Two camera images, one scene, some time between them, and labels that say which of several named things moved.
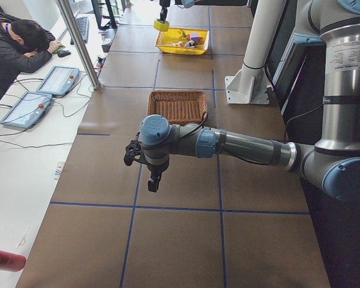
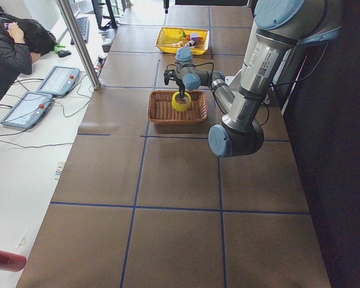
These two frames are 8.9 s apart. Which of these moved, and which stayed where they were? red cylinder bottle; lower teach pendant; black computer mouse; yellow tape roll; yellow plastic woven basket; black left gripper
Moved: yellow tape roll; black left gripper
Stayed: black computer mouse; yellow plastic woven basket; red cylinder bottle; lower teach pendant
